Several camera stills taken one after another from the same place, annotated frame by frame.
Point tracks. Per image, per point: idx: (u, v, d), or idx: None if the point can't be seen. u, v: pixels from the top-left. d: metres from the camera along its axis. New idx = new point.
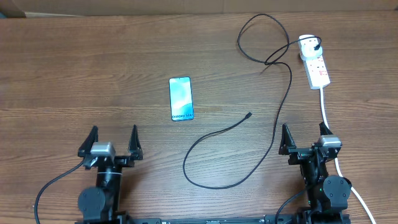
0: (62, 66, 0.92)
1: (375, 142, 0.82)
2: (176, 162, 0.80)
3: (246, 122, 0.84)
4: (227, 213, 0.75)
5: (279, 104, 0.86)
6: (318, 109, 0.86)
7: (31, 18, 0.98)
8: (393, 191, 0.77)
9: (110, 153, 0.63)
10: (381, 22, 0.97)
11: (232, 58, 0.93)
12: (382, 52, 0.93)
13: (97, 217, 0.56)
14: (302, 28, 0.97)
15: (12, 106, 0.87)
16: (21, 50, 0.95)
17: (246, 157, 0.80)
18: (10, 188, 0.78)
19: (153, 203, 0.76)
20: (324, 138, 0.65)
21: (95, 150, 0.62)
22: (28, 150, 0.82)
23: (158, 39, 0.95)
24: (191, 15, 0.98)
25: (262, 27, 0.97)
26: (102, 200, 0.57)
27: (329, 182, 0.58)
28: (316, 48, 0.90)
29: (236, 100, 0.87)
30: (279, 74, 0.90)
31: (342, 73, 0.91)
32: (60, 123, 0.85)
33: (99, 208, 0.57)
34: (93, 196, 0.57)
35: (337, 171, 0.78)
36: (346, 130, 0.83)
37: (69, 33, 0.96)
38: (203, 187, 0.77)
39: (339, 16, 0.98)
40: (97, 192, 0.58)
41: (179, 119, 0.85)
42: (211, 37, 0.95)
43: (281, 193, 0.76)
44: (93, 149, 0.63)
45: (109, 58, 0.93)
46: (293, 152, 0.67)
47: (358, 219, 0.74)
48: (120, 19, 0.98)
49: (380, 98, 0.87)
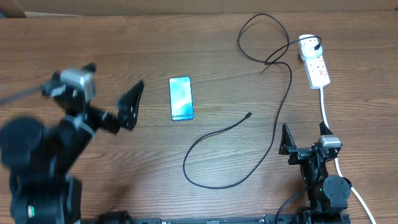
0: (62, 66, 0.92)
1: (375, 142, 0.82)
2: (176, 162, 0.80)
3: (246, 122, 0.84)
4: (227, 213, 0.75)
5: (279, 104, 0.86)
6: (318, 109, 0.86)
7: (31, 18, 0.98)
8: (393, 191, 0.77)
9: (86, 90, 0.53)
10: (381, 22, 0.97)
11: (232, 58, 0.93)
12: (382, 51, 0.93)
13: (23, 155, 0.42)
14: (302, 28, 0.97)
15: (12, 106, 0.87)
16: (21, 50, 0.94)
17: (245, 157, 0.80)
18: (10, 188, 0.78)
19: (153, 203, 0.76)
20: (324, 138, 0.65)
21: (67, 76, 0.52)
22: None
23: (158, 39, 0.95)
24: (191, 15, 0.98)
25: (262, 27, 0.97)
26: (37, 133, 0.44)
27: (329, 182, 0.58)
28: (316, 47, 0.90)
29: (236, 100, 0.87)
30: (279, 74, 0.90)
31: (342, 73, 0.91)
32: None
33: (28, 140, 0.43)
34: (28, 126, 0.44)
35: (337, 171, 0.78)
36: (346, 129, 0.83)
37: (69, 33, 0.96)
38: (203, 187, 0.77)
39: (339, 15, 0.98)
40: (32, 134, 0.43)
41: (179, 119, 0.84)
42: (211, 37, 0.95)
43: (281, 193, 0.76)
44: (65, 74, 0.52)
45: (109, 58, 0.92)
46: (294, 152, 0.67)
47: (358, 219, 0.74)
48: (120, 18, 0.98)
49: (380, 98, 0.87)
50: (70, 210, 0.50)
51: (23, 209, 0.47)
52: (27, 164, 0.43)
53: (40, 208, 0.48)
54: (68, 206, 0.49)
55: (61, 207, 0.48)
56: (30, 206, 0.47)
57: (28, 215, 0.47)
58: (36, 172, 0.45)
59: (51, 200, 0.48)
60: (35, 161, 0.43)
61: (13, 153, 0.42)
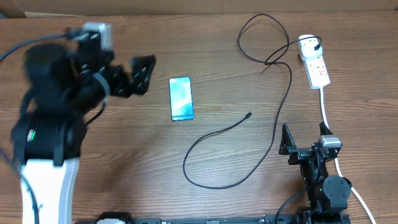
0: None
1: (375, 142, 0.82)
2: (176, 162, 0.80)
3: (246, 122, 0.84)
4: (227, 213, 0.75)
5: (279, 104, 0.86)
6: (318, 109, 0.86)
7: (31, 18, 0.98)
8: (393, 191, 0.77)
9: (105, 40, 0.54)
10: (381, 22, 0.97)
11: (232, 58, 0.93)
12: (382, 52, 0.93)
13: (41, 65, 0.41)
14: (302, 29, 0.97)
15: (12, 106, 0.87)
16: None
17: (245, 157, 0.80)
18: (10, 188, 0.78)
19: (153, 203, 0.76)
20: (324, 138, 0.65)
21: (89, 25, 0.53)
22: None
23: (158, 39, 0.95)
24: (191, 15, 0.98)
25: (262, 27, 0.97)
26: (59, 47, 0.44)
27: (329, 182, 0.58)
28: (316, 48, 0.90)
29: (236, 100, 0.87)
30: (279, 74, 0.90)
31: (342, 73, 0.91)
32: None
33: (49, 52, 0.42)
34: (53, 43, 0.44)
35: (337, 171, 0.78)
36: (346, 129, 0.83)
37: None
38: (203, 187, 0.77)
39: (339, 16, 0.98)
40: (55, 48, 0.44)
41: (179, 119, 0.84)
42: (211, 37, 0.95)
43: (281, 193, 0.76)
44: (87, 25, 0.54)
45: None
46: (294, 152, 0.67)
47: (358, 219, 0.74)
48: (120, 18, 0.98)
49: (380, 98, 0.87)
50: (71, 144, 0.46)
51: (25, 133, 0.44)
52: (45, 77, 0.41)
53: (40, 136, 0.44)
54: (69, 139, 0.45)
55: (63, 139, 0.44)
56: (32, 130, 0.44)
57: (27, 139, 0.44)
58: (49, 88, 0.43)
59: (53, 127, 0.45)
60: (52, 74, 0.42)
61: (35, 60, 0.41)
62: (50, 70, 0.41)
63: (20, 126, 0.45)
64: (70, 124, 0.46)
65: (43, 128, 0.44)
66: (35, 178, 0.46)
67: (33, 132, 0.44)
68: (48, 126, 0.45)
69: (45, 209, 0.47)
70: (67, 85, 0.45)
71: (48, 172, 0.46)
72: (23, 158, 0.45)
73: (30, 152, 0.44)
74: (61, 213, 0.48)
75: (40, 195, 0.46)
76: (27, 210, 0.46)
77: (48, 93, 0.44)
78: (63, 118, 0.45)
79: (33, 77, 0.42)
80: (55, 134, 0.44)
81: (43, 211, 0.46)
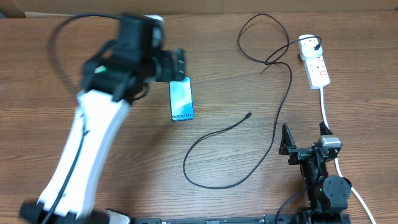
0: (62, 67, 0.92)
1: (375, 142, 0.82)
2: (176, 162, 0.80)
3: (246, 122, 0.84)
4: (227, 213, 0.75)
5: (279, 104, 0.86)
6: (318, 109, 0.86)
7: (31, 18, 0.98)
8: (393, 191, 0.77)
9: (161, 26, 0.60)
10: (381, 22, 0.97)
11: (232, 58, 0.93)
12: (382, 52, 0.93)
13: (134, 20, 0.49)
14: (302, 29, 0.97)
15: (12, 106, 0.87)
16: (21, 50, 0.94)
17: (245, 157, 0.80)
18: (10, 188, 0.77)
19: (153, 203, 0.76)
20: (324, 138, 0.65)
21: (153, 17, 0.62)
22: (28, 150, 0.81)
23: None
24: (191, 15, 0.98)
25: (262, 27, 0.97)
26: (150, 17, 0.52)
27: (329, 182, 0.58)
28: (316, 48, 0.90)
29: (236, 100, 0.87)
30: (279, 74, 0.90)
31: (342, 73, 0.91)
32: (60, 123, 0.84)
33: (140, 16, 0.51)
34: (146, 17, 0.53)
35: (337, 171, 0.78)
36: (346, 129, 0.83)
37: (69, 33, 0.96)
38: (203, 187, 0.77)
39: (339, 15, 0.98)
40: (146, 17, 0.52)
41: (179, 119, 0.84)
42: (211, 37, 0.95)
43: (281, 193, 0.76)
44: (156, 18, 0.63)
45: None
46: (294, 152, 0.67)
47: (358, 219, 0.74)
48: None
49: (380, 98, 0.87)
50: (129, 89, 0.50)
51: (96, 65, 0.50)
52: (134, 28, 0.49)
53: (109, 70, 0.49)
54: (130, 82, 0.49)
55: (126, 79, 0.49)
56: (102, 65, 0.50)
57: (97, 70, 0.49)
58: (129, 37, 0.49)
59: (120, 70, 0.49)
60: (142, 26, 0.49)
61: (131, 17, 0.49)
62: (140, 24, 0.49)
63: (94, 60, 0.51)
64: (134, 71, 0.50)
65: (112, 65, 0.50)
66: (92, 103, 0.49)
67: (104, 66, 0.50)
68: (117, 66, 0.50)
69: (90, 135, 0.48)
70: (145, 46, 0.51)
71: (104, 103, 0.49)
72: (88, 87, 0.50)
73: (96, 81, 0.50)
74: (100, 151, 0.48)
75: (93, 121, 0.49)
76: (77, 134, 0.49)
77: (127, 46, 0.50)
78: (129, 68, 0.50)
79: (124, 25, 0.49)
80: (122, 72, 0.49)
81: (89, 137, 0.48)
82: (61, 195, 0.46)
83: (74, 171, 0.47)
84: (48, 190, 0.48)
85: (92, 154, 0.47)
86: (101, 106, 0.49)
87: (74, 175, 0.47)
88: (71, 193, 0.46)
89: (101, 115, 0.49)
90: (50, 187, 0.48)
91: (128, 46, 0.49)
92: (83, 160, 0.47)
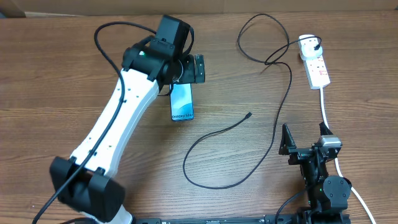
0: (62, 66, 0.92)
1: (375, 142, 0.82)
2: (176, 162, 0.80)
3: (246, 122, 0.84)
4: (227, 213, 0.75)
5: (279, 104, 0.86)
6: (318, 109, 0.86)
7: (32, 19, 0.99)
8: (393, 191, 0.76)
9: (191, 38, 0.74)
10: (381, 22, 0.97)
11: (232, 58, 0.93)
12: (382, 52, 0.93)
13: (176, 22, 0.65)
14: (302, 28, 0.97)
15: (12, 106, 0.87)
16: (21, 50, 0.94)
17: (246, 157, 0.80)
18: (10, 188, 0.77)
19: (153, 203, 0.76)
20: (324, 138, 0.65)
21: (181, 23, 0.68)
22: (28, 149, 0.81)
23: None
24: (191, 16, 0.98)
25: (262, 27, 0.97)
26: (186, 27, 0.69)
27: (329, 182, 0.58)
28: (316, 47, 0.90)
29: (236, 100, 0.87)
30: (279, 74, 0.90)
31: (341, 73, 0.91)
32: (60, 123, 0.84)
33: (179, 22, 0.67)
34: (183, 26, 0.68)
35: (337, 171, 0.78)
36: (346, 129, 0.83)
37: (69, 33, 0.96)
38: (203, 187, 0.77)
39: (339, 16, 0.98)
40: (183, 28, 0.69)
41: (179, 119, 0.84)
42: (211, 37, 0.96)
43: (281, 193, 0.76)
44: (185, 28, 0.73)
45: (109, 58, 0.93)
46: (294, 152, 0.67)
47: (358, 220, 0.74)
48: (120, 19, 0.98)
49: (380, 98, 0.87)
50: (163, 74, 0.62)
51: (137, 51, 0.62)
52: (172, 28, 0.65)
53: (148, 56, 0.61)
54: (165, 68, 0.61)
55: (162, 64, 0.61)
56: (142, 51, 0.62)
57: (138, 55, 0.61)
58: (169, 35, 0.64)
59: (158, 57, 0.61)
60: (180, 28, 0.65)
61: (173, 20, 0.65)
62: (178, 25, 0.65)
63: (135, 46, 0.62)
64: (168, 60, 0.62)
65: (150, 52, 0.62)
66: (131, 79, 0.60)
67: (144, 51, 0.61)
68: (153, 53, 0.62)
69: (127, 105, 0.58)
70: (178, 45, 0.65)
71: (142, 79, 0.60)
72: (129, 66, 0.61)
73: (137, 63, 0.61)
74: (134, 117, 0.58)
75: (130, 93, 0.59)
76: (114, 101, 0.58)
77: (164, 41, 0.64)
78: (165, 56, 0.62)
79: (165, 25, 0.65)
80: (160, 58, 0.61)
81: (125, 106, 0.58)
82: (92, 153, 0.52)
83: (109, 132, 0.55)
84: (80, 148, 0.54)
85: (126, 119, 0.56)
86: (138, 81, 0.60)
87: (109, 136, 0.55)
88: (102, 152, 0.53)
89: (138, 88, 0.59)
90: (81, 147, 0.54)
91: (165, 40, 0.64)
92: (117, 124, 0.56)
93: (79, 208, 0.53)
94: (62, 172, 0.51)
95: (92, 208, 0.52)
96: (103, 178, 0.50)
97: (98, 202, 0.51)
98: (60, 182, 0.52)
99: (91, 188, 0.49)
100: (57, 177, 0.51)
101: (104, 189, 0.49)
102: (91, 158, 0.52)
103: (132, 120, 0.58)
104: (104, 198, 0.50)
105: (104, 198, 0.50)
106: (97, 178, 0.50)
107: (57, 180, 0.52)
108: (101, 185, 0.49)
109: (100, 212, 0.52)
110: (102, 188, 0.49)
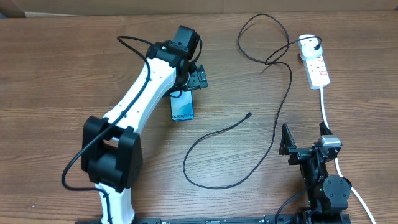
0: (62, 66, 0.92)
1: (375, 142, 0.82)
2: (176, 162, 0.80)
3: (246, 122, 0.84)
4: (227, 213, 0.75)
5: (279, 104, 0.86)
6: (318, 109, 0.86)
7: (32, 18, 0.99)
8: (393, 191, 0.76)
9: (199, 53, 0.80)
10: (381, 22, 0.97)
11: (232, 58, 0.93)
12: (382, 51, 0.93)
13: (191, 31, 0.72)
14: (302, 28, 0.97)
15: (12, 106, 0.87)
16: (21, 50, 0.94)
17: (246, 157, 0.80)
18: (10, 188, 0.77)
19: (153, 203, 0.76)
20: (324, 138, 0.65)
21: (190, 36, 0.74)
22: (28, 149, 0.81)
23: (158, 38, 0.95)
24: (191, 15, 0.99)
25: (262, 27, 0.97)
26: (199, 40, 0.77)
27: (329, 182, 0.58)
28: (316, 47, 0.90)
29: (236, 100, 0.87)
30: (279, 74, 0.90)
31: (341, 73, 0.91)
32: (60, 123, 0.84)
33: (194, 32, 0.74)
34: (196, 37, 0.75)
35: (337, 171, 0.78)
36: (346, 129, 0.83)
37: (69, 33, 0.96)
38: (203, 187, 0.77)
39: (339, 16, 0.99)
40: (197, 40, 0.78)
41: (179, 119, 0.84)
42: (211, 37, 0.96)
43: (281, 193, 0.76)
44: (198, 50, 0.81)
45: (109, 58, 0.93)
46: (294, 152, 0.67)
47: (359, 220, 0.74)
48: (120, 18, 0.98)
49: (380, 98, 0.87)
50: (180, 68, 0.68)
51: (160, 46, 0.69)
52: (188, 35, 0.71)
53: (168, 51, 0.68)
54: (182, 61, 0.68)
55: (178, 59, 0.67)
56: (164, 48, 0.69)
57: (161, 48, 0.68)
58: (185, 39, 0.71)
59: (176, 53, 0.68)
60: (194, 35, 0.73)
61: (188, 28, 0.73)
62: (192, 33, 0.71)
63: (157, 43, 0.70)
64: (185, 55, 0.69)
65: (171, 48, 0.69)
66: (155, 65, 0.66)
67: (166, 47, 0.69)
68: (173, 50, 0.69)
69: (152, 83, 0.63)
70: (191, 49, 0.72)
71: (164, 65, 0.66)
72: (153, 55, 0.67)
73: (159, 54, 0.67)
74: (156, 95, 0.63)
75: (155, 73, 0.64)
76: (140, 81, 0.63)
77: (180, 44, 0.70)
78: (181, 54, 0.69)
79: (180, 32, 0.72)
80: (178, 53, 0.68)
81: (150, 84, 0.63)
82: (124, 114, 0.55)
83: (137, 102, 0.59)
84: (111, 111, 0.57)
85: (151, 94, 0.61)
86: (162, 66, 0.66)
87: (136, 105, 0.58)
88: (132, 116, 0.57)
89: (161, 70, 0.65)
90: (113, 111, 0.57)
91: (180, 44, 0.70)
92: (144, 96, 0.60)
93: (104, 172, 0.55)
94: (95, 127, 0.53)
95: (115, 172, 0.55)
96: (134, 133, 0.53)
97: (125, 158, 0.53)
98: (89, 140, 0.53)
99: (121, 142, 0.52)
100: (87, 134, 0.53)
101: (134, 144, 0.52)
102: (121, 119, 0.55)
103: (153, 101, 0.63)
104: (132, 154, 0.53)
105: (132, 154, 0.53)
106: (129, 133, 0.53)
107: (85, 140, 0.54)
108: (132, 138, 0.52)
109: (125, 172, 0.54)
110: (132, 141, 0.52)
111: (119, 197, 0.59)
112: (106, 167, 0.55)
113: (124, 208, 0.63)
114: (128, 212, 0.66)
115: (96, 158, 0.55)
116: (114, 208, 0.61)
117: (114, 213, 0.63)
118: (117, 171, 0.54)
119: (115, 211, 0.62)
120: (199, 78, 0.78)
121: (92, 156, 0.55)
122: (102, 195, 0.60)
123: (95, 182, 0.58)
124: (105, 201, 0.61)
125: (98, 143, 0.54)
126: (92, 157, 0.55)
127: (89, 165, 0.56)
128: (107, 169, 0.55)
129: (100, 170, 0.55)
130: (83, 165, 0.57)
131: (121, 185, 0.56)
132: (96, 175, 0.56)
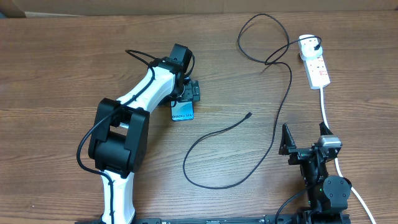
0: (62, 66, 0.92)
1: (375, 142, 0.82)
2: (176, 162, 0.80)
3: (246, 122, 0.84)
4: (227, 213, 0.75)
5: (279, 104, 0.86)
6: (318, 109, 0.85)
7: (32, 18, 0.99)
8: (393, 191, 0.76)
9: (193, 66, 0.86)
10: (381, 22, 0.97)
11: (231, 58, 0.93)
12: (382, 51, 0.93)
13: (186, 48, 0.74)
14: (302, 29, 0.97)
15: (12, 106, 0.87)
16: (21, 50, 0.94)
17: (245, 157, 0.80)
18: (9, 188, 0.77)
19: (153, 203, 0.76)
20: (324, 138, 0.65)
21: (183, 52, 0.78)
22: (28, 149, 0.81)
23: (158, 38, 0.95)
24: (191, 15, 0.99)
25: (262, 27, 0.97)
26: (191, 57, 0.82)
27: (329, 182, 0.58)
28: (316, 48, 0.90)
29: (236, 100, 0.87)
30: (279, 74, 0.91)
31: (341, 73, 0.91)
32: (60, 123, 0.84)
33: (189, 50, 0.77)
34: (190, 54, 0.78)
35: (337, 171, 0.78)
36: (346, 129, 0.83)
37: (69, 33, 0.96)
38: (203, 187, 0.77)
39: (339, 16, 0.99)
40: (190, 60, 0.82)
41: (179, 119, 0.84)
42: (211, 37, 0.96)
43: (281, 193, 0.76)
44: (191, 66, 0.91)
45: (109, 59, 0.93)
46: (293, 152, 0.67)
47: (359, 220, 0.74)
48: (120, 18, 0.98)
49: (380, 98, 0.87)
50: (176, 80, 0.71)
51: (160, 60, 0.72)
52: (182, 51, 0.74)
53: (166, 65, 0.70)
54: (179, 74, 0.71)
55: (177, 68, 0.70)
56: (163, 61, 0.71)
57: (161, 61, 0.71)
58: (180, 56, 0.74)
59: (173, 65, 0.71)
60: (188, 51, 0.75)
61: (181, 46, 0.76)
62: (186, 50, 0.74)
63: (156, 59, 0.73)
64: (182, 68, 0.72)
65: (168, 62, 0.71)
66: (160, 70, 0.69)
67: (165, 60, 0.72)
68: (170, 63, 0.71)
69: (157, 82, 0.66)
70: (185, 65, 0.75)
71: (165, 71, 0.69)
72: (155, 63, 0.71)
73: (160, 65, 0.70)
74: (160, 93, 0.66)
75: (158, 75, 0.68)
76: (145, 80, 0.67)
77: (175, 60, 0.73)
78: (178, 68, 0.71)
79: (175, 48, 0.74)
80: (176, 65, 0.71)
81: (155, 82, 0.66)
82: (134, 98, 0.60)
83: (144, 92, 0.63)
84: (122, 96, 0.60)
85: (156, 90, 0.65)
86: (163, 70, 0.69)
87: (144, 94, 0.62)
88: (141, 101, 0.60)
89: (164, 74, 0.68)
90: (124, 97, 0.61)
91: (176, 60, 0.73)
92: (151, 89, 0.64)
93: (111, 154, 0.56)
94: (107, 107, 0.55)
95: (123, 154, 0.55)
96: (144, 112, 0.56)
97: (135, 138, 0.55)
98: (100, 119, 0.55)
99: (133, 121, 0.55)
100: (99, 114, 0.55)
101: (144, 121, 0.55)
102: (132, 102, 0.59)
103: (157, 97, 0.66)
104: (142, 130, 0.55)
105: (142, 132, 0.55)
106: (139, 112, 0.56)
107: (96, 119, 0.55)
108: (143, 116, 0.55)
109: (132, 154, 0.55)
110: (142, 118, 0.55)
111: (122, 185, 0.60)
112: (112, 149, 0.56)
113: (126, 201, 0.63)
114: (129, 207, 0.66)
115: (104, 140, 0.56)
116: (117, 200, 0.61)
117: (117, 206, 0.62)
118: (125, 151, 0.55)
119: (117, 203, 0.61)
120: (193, 91, 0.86)
121: (100, 137, 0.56)
122: (107, 183, 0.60)
123: (100, 169, 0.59)
124: (109, 191, 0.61)
125: (110, 124, 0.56)
126: (102, 140, 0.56)
127: (96, 149, 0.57)
128: (115, 152, 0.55)
129: (107, 153, 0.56)
130: (89, 151, 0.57)
131: (127, 169, 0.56)
132: (102, 159, 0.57)
